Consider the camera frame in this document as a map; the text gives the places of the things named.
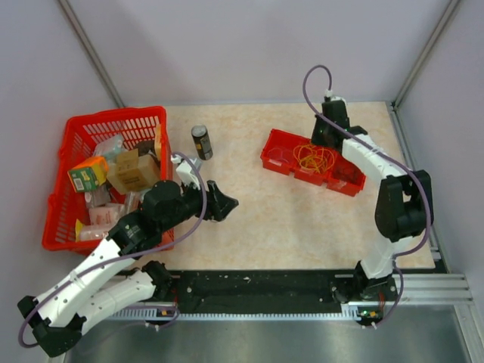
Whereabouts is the yellow wire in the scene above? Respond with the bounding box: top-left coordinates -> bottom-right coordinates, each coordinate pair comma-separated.
293,142 -> 337,175

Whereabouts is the pink wire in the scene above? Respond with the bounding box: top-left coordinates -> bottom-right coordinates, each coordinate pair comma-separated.
268,147 -> 294,164

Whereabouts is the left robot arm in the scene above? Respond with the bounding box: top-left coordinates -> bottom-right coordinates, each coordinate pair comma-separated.
17,180 -> 239,358

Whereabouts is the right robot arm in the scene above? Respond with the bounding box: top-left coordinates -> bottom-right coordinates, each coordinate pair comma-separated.
311,92 -> 433,303

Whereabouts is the red three-compartment bin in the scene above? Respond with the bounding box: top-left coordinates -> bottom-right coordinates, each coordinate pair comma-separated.
260,129 -> 366,197

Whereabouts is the black drink can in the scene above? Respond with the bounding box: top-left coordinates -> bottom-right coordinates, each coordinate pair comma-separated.
191,125 -> 213,160

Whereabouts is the brown cardboard box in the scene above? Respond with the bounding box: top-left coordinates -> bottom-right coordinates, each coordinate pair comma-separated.
107,149 -> 160,195

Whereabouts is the pink snack packet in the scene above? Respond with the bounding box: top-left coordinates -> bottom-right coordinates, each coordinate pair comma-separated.
74,203 -> 126,242

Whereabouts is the green orange carton box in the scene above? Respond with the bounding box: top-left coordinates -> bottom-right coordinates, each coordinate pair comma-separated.
67,156 -> 109,193

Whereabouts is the red plastic shopping basket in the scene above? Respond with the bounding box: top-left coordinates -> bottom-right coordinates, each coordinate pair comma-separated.
41,104 -> 177,253

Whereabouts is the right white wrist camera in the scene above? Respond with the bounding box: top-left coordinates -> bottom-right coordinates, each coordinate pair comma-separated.
324,89 -> 346,103

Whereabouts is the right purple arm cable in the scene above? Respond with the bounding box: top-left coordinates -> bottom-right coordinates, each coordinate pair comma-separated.
302,66 -> 434,326

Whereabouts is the white slotted cable duct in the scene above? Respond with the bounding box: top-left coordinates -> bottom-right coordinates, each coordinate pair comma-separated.
113,304 -> 383,322

